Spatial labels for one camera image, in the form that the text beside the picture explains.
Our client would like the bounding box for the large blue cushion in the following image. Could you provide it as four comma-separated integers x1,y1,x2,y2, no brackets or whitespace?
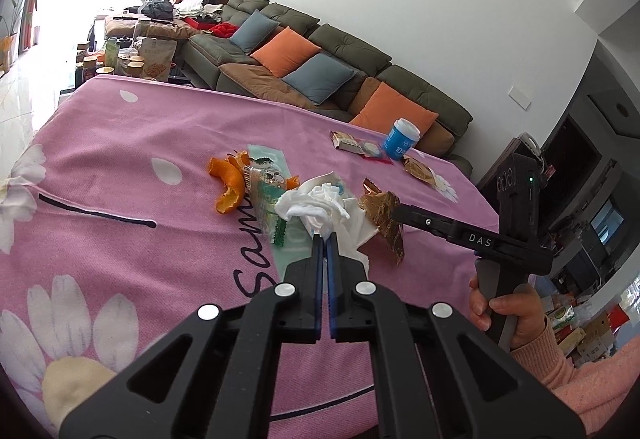
282,53,358,106

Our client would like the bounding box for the green clear plastic wrapper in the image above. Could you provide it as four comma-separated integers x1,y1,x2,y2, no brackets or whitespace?
242,156,301,247

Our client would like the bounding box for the pink flower printed blanket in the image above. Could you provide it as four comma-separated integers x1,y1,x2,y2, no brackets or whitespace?
0,74,506,439

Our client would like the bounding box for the group of wooden lid jars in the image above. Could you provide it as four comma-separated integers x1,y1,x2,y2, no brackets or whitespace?
75,52,146,80

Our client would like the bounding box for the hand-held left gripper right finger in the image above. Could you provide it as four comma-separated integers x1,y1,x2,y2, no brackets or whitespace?
327,234,586,439

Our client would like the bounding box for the white wall switch plate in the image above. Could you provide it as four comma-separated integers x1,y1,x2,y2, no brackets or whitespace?
507,86,533,110

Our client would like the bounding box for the person's right hand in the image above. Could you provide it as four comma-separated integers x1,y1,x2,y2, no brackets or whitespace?
467,276,557,361

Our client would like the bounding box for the blue and white cup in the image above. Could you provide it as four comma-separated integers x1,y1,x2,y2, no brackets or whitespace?
382,118,421,162

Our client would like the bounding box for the pile of cardboard boxes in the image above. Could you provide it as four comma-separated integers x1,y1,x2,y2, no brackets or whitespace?
542,289,640,365

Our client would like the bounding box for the brown snack packet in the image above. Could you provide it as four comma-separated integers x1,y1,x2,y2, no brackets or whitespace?
329,130,371,155

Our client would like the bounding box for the grey green sofa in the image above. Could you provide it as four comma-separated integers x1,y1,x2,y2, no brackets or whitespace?
182,0,473,175

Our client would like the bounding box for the small blue cushion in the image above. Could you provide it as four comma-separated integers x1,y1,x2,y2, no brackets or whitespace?
230,10,281,55

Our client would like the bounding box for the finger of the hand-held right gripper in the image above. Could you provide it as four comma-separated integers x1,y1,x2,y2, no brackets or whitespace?
392,205,453,242

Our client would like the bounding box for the clear packet with white disc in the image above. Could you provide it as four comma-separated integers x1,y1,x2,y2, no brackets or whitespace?
360,142,396,165

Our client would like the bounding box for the brown paper bag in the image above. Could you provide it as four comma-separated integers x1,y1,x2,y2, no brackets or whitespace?
137,38,177,82

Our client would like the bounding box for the white tissue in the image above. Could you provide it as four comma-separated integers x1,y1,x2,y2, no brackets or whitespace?
320,172,381,272
274,182,353,240

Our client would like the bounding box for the gold snack packet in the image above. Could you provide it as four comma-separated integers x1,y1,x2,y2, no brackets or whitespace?
402,156,441,185

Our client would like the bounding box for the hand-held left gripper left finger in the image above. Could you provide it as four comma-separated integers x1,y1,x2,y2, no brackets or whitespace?
59,234,325,439

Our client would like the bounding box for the orange peel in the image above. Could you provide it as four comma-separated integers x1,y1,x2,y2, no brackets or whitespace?
207,150,251,215

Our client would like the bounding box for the person's right forearm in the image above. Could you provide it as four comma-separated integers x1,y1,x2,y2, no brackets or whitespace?
510,319,640,439

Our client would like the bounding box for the dark coffee table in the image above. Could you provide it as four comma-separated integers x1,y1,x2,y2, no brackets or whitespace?
59,34,201,92

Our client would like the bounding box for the gold foil wrapper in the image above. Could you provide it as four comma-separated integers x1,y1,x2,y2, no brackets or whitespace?
360,178,406,266

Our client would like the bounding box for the pile of white clothes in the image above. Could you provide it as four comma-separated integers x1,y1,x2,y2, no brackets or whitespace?
172,0,223,17

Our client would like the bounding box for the orange cushion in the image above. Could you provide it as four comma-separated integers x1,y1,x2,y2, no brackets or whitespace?
250,26,322,77
349,82,440,140

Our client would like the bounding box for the dark display cabinet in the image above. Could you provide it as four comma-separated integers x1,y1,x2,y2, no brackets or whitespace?
540,39,640,320

